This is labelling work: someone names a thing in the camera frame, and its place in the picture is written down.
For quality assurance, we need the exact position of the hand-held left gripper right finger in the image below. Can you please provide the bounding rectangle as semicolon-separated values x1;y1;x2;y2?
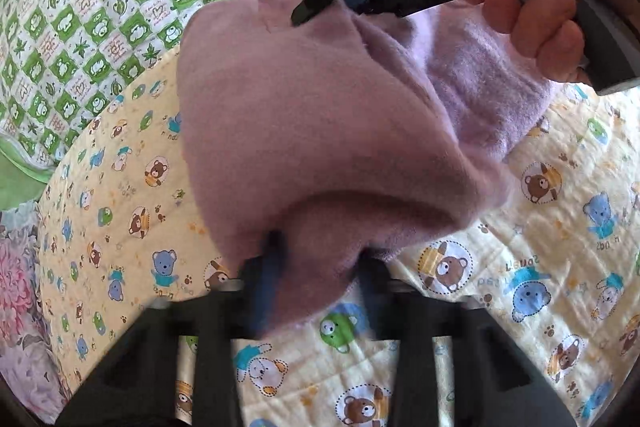
357;254;593;427

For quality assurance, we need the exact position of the purple knit sweater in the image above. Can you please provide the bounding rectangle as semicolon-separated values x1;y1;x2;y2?
177;0;556;340

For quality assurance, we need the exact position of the plain green cloth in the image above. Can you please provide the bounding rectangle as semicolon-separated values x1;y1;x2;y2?
0;134;58;208

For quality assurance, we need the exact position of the pale floral blanket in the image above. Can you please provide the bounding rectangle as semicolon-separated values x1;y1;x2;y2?
0;199;71;425

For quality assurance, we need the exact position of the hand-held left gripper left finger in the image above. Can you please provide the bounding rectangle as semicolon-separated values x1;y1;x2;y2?
55;232;288;427

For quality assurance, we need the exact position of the yellow bear printed blanket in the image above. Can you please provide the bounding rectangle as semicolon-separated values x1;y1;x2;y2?
37;44;640;427

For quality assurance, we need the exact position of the green checked printed quilt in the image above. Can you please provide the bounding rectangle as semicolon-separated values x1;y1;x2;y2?
0;0;426;170

